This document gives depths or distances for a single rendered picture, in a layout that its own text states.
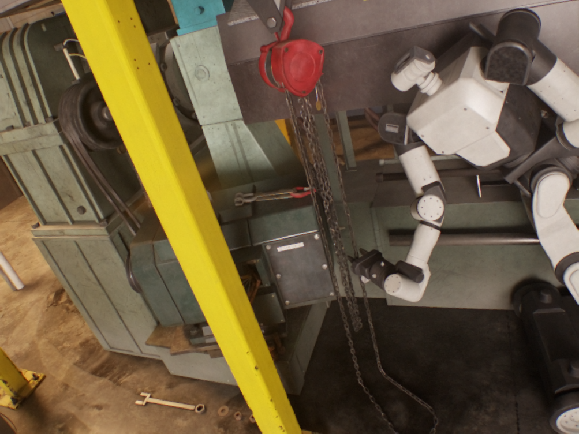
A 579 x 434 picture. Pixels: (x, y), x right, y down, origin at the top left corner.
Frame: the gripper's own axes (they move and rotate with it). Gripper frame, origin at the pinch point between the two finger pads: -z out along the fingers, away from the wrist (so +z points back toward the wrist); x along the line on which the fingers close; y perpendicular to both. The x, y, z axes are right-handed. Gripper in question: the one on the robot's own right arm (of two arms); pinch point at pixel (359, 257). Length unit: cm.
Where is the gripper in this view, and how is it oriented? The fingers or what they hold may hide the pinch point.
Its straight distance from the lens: 154.0
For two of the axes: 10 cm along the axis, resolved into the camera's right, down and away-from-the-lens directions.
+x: 8.5, -4.3, 3.0
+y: -2.6, -8.5, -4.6
